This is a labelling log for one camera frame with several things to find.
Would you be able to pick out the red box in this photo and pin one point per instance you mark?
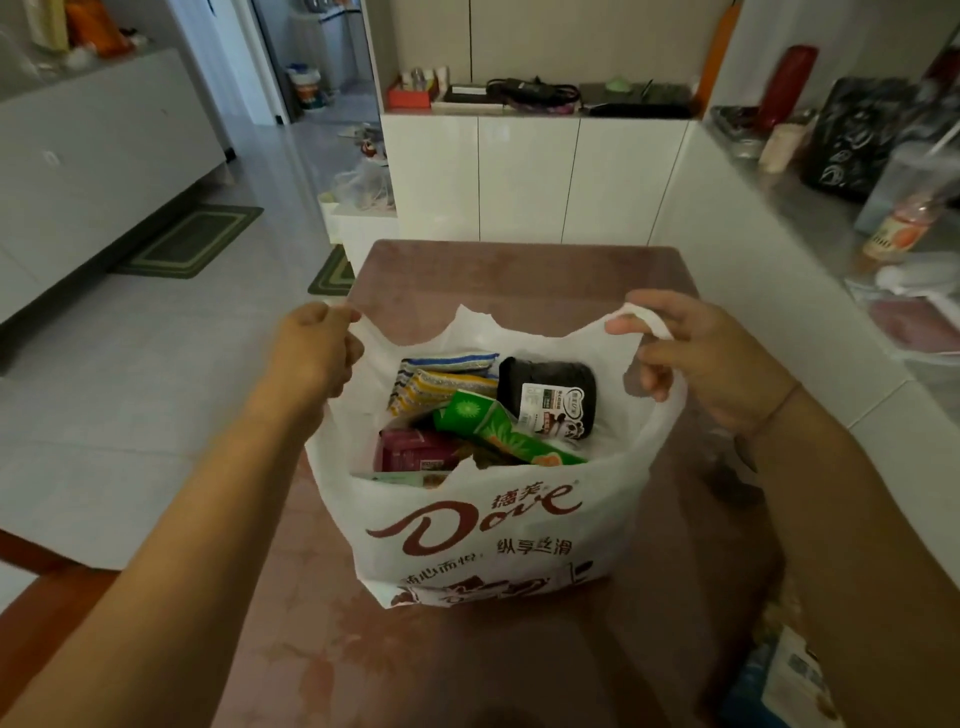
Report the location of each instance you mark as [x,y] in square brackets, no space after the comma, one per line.
[409,97]

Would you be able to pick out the white plastic bag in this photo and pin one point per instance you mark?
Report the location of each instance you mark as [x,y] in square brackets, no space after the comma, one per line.
[487,540]

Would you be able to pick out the red bottle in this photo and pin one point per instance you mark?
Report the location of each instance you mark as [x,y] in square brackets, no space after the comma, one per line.
[787,86]

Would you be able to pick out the clear plastic bag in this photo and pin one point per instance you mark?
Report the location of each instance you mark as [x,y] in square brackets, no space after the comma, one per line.
[364,187]

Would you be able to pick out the small green doormat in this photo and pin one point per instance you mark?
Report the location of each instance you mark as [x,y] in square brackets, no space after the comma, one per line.
[334,271]

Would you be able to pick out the yellow striped packet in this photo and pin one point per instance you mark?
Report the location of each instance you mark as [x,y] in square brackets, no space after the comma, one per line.
[442,386]

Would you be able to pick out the black patterned bag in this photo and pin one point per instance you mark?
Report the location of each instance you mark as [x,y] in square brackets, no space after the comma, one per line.
[855,142]

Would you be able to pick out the person's right forearm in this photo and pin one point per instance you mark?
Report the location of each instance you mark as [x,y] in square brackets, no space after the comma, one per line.
[862,562]

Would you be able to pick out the person's left hand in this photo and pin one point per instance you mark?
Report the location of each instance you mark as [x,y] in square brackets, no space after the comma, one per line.
[307,360]

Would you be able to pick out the reddish brown table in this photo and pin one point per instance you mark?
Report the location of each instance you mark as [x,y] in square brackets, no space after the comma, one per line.
[525,277]

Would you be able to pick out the white counter steel top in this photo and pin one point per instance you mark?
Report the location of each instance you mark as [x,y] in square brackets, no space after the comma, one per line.
[750,262]

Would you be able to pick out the long light green box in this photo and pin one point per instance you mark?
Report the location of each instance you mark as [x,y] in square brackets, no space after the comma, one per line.
[390,478]

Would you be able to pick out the pale yellow bottle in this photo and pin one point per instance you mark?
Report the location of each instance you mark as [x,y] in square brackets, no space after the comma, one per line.
[45,22]

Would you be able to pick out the beige snack packet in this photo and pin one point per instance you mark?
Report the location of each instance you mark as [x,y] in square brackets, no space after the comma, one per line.
[802,675]

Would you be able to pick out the orange drink bottle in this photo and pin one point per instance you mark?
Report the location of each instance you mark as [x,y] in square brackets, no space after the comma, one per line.
[896,236]

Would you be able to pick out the orange packet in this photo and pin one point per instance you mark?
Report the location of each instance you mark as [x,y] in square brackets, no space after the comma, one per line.
[97,26]

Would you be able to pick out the orange plank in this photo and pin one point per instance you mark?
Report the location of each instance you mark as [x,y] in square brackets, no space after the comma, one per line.
[716,52]

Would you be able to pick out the white orange blue bucket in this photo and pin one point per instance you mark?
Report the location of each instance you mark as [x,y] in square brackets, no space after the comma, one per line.
[306,90]

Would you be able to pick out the person's left forearm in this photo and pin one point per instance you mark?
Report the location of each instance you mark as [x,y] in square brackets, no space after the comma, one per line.
[150,600]

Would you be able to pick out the person's right hand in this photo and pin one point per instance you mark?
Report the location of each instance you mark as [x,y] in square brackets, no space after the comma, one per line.
[720,367]

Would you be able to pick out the large green doormat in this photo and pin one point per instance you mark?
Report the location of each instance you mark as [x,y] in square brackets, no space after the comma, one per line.
[187,241]

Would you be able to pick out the black flat case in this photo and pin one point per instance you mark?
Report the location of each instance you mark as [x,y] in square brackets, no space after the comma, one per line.
[637,101]

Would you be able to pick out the white three door cabinet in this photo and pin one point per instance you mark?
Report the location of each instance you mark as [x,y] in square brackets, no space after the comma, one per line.
[525,180]

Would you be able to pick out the long white cabinet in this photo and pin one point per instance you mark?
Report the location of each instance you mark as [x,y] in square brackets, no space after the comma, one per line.
[97,165]

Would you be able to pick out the magenta beige nut box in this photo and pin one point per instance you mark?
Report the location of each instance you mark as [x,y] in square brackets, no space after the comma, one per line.
[416,450]

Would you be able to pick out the white green glove packet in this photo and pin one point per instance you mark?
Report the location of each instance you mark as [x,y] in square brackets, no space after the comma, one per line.
[487,427]

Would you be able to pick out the glass dish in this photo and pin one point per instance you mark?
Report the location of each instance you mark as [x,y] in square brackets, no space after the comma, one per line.
[739,127]

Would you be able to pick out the brown wooden chair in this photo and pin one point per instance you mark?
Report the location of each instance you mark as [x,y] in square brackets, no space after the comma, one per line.
[45,622]

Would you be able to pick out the beige bottle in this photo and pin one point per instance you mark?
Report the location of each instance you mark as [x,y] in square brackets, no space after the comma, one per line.
[780,146]

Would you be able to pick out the white low box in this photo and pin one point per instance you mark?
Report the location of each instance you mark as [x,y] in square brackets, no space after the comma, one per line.
[367,240]

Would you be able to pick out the clear food bag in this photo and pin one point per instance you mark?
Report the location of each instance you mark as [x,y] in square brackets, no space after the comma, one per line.
[915,315]

